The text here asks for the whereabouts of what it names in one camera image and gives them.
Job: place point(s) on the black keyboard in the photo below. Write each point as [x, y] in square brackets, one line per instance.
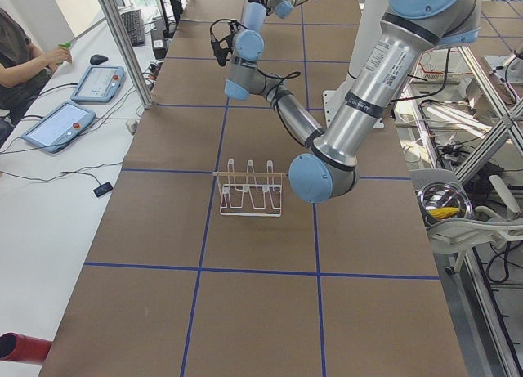
[132, 22]

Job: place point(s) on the black computer mouse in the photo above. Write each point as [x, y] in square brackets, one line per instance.
[98, 59]

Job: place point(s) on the blue teach pendant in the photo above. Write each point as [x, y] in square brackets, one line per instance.
[57, 129]
[99, 84]

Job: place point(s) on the aluminium frame post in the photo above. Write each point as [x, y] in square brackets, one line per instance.
[124, 45]

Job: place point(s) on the small black puck device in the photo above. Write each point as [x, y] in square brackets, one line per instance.
[103, 189]

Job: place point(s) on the red cylinder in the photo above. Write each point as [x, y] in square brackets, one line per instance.
[24, 349]

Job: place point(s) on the light blue plastic cup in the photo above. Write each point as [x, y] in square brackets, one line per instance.
[253, 17]

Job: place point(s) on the far blue teach pendant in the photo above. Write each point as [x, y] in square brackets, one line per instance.
[99, 84]

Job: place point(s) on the seated person in dark shirt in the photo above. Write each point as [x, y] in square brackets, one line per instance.
[25, 68]

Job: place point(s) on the near blue teach pendant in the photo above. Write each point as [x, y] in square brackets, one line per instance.
[57, 129]

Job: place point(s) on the steel bowl with corn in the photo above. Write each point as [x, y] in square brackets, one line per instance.
[440, 201]

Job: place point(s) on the white wire cup holder rack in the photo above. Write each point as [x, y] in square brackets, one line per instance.
[250, 193]

